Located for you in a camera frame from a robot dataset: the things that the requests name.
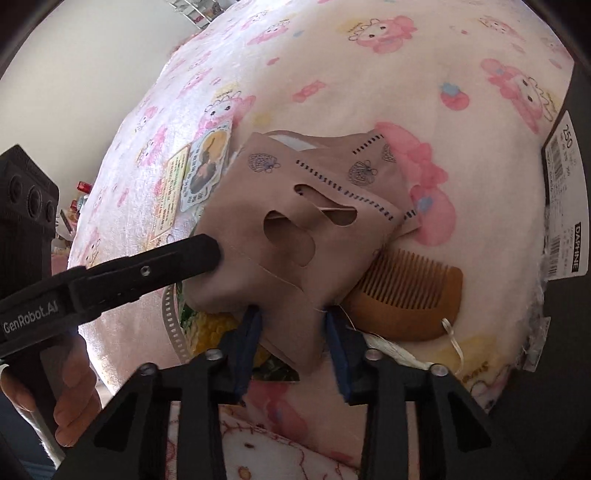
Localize white wire shelf rack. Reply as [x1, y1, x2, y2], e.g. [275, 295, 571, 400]
[168, 0, 222, 31]

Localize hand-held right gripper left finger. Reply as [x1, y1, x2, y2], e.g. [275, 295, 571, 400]
[55, 305, 266, 480]

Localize die-cut figure sticker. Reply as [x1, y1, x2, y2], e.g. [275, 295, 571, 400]
[179, 117, 233, 212]

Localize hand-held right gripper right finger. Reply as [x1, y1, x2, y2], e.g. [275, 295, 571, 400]
[323, 310, 509, 480]

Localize beige face mask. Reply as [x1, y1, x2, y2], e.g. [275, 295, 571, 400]
[191, 129, 423, 374]

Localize white cat print blanket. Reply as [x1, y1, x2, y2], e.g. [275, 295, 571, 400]
[166, 401, 365, 480]

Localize wooden comb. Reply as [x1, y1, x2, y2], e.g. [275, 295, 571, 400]
[344, 249, 464, 342]

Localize white woven cord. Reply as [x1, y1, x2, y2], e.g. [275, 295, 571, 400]
[367, 333, 435, 370]

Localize person's left hand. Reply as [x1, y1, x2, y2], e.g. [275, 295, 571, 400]
[0, 338, 104, 450]

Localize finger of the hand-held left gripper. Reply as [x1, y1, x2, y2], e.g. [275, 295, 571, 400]
[67, 234, 223, 324]

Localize dark cardboard shoe box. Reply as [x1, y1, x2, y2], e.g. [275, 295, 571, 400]
[485, 83, 591, 462]

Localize yellow green printed card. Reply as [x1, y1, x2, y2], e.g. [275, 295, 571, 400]
[147, 145, 192, 238]

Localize pink cartoon printed blanket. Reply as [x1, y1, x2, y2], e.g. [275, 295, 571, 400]
[67, 0, 575, 480]

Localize green and yellow packet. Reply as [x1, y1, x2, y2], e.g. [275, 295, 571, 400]
[180, 305, 301, 384]

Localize white perforated strip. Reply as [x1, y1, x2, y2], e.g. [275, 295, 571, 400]
[159, 281, 192, 363]

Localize white ribbon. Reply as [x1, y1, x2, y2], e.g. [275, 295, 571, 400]
[441, 318, 464, 374]

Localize bedside clutter of small items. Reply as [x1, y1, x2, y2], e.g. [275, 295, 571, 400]
[51, 180, 95, 252]

